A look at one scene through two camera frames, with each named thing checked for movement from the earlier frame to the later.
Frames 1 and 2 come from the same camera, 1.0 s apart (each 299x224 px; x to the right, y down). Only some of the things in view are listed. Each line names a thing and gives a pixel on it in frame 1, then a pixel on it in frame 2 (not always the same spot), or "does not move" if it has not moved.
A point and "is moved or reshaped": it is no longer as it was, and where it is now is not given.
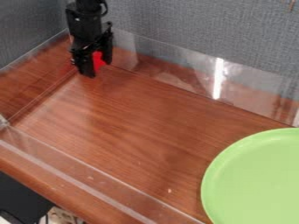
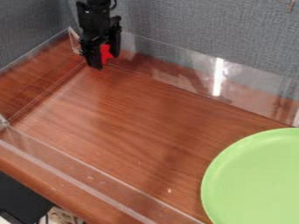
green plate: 251,187 does not move
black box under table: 22,206 does not move
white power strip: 60,216 does not move
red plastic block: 97,57 is moved or reshaped
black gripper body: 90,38 -> 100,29
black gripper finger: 82,58 -> 89,49
